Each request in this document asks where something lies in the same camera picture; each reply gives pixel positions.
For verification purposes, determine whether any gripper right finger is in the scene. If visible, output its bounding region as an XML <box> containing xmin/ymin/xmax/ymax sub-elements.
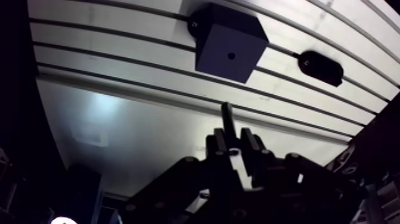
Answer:
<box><xmin>240</xmin><ymin>127</ymin><xmax>367</xmax><ymax>224</ymax></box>

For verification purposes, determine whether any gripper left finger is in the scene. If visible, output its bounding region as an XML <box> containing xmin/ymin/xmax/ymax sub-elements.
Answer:
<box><xmin>124</xmin><ymin>127</ymin><xmax>244</xmax><ymax>224</ymax></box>

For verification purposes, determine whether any black oval holder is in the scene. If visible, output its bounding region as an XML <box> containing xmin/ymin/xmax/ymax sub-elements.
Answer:
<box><xmin>293</xmin><ymin>50</ymin><xmax>345</xmax><ymax>88</ymax></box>

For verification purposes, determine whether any dark blue-grey block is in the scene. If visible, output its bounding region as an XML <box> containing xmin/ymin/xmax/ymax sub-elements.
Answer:
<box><xmin>186</xmin><ymin>2</ymin><xmax>270</xmax><ymax>85</ymax></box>

